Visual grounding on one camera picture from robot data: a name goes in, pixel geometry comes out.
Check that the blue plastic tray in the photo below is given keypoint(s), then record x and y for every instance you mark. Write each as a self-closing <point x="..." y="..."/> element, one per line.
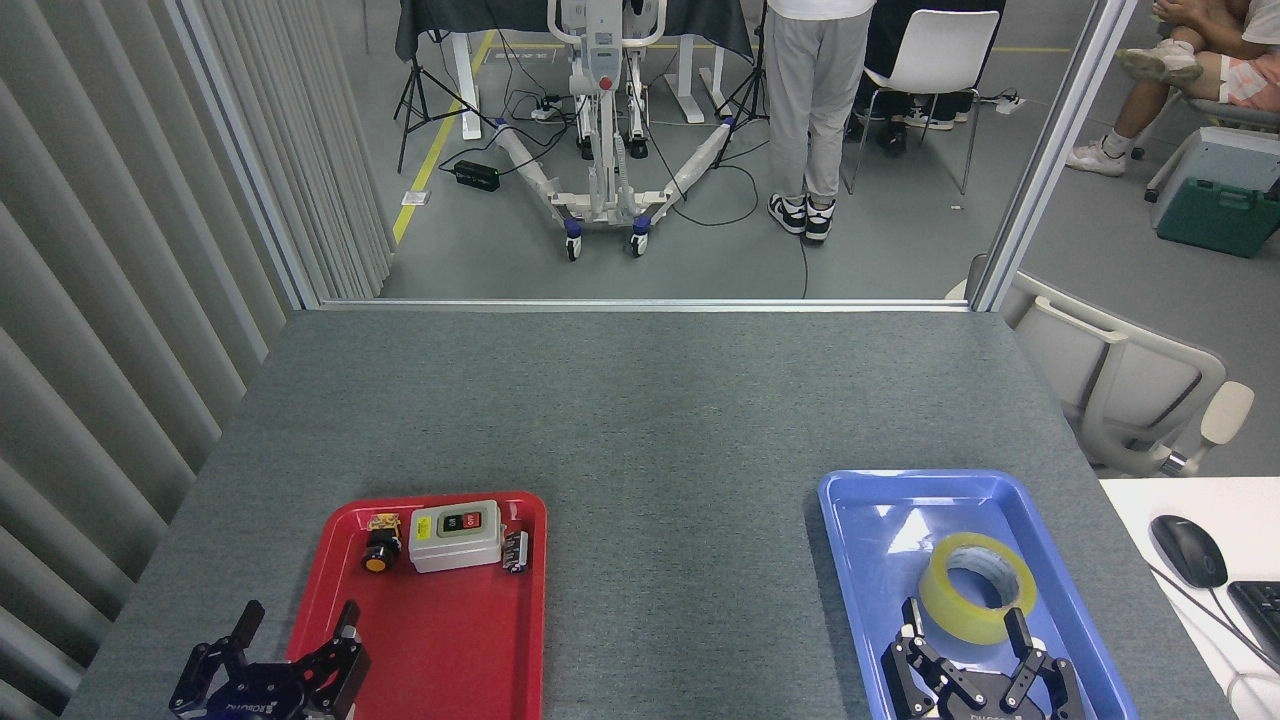
<point x="870" y="600"/>

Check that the black computer mouse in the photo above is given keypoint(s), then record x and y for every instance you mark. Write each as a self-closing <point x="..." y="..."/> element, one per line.
<point x="1188" y="552"/>

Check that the silver frame post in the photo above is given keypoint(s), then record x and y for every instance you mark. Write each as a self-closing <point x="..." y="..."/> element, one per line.
<point x="245" y="150"/>
<point x="1060" y="140"/>

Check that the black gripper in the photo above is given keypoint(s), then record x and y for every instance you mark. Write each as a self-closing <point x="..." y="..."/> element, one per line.
<point x="992" y="705"/>
<point x="265" y="695"/>

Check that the black tripod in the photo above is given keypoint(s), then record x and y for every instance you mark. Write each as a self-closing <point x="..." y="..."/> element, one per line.
<point x="745" y="100"/>
<point x="412" y="95"/>

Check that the grey white office chair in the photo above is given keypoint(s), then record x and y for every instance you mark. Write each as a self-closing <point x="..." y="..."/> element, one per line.
<point x="1110" y="370"/>

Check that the yellow tape roll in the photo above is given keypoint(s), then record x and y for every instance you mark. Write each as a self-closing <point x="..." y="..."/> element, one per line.
<point x="950" y="605"/>

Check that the silver frame rail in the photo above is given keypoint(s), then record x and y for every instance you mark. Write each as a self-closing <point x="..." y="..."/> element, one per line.
<point x="640" y="304"/>

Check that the white side table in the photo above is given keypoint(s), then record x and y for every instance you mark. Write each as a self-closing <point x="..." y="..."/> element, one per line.
<point x="1160" y="620"/>

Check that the seated person in black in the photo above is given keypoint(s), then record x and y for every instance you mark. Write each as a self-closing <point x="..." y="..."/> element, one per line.
<point x="915" y="20"/>

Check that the red plastic tray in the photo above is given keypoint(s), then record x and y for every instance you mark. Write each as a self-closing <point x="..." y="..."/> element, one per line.
<point x="440" y="620"/>

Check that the white two-button switch box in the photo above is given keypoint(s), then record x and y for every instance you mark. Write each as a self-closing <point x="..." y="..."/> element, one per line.
<point x="455" y="545"/>

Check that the grey vertical blind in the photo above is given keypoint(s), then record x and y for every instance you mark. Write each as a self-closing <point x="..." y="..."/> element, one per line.
<point x="120" y="250"/>

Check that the green plastic case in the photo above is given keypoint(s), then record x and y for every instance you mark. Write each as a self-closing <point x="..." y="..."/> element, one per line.
<point x="1215" y="220"/>

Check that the grey white box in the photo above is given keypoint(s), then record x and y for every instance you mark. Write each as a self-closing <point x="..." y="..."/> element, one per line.
<point x="1230" y="155"/>

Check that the black power adapter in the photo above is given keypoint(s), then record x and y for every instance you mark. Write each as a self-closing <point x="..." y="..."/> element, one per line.
<point x="476" y="176"/>

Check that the black orange push button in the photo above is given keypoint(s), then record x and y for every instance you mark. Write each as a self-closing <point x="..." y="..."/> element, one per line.
<point x="380" y="550"/>

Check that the table with black cloth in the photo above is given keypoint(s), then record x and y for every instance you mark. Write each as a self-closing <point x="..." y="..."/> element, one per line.
<point x="500" y="20"/>

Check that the white wheeled stand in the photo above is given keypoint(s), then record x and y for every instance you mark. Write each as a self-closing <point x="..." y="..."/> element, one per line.
<point x="603" y="100"/>

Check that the white power strip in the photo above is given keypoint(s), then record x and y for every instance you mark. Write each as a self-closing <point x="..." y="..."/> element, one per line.
<point x="1010" y="103"/>
<point x="545" y="112"/>

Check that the black keyboard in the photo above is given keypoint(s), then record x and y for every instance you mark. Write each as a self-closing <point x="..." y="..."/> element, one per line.
<point x="1262" y="615"/>

